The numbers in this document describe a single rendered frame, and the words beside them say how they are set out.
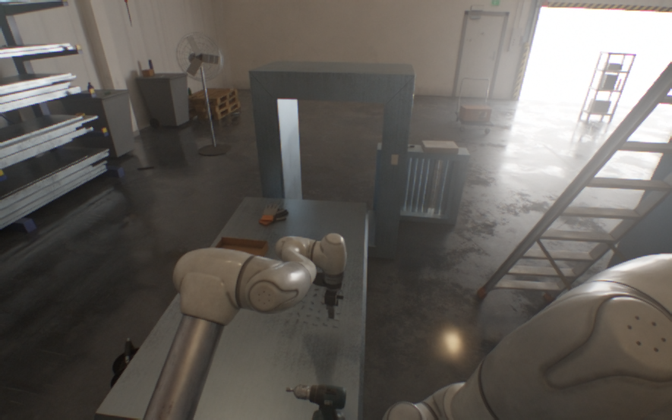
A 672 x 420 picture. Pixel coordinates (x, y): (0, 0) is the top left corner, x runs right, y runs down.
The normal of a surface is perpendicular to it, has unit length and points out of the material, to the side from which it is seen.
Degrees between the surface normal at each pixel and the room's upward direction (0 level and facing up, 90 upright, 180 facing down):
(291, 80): 90
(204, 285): 39
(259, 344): 0
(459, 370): 0
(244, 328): 0
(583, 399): 86
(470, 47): 90
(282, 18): 90
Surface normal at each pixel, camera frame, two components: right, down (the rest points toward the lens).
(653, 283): -0.20, -0.87
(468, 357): 0.00, -0.87
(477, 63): -0.15, 0.49
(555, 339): -0.89, -0.38
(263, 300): -0.06, 0.03
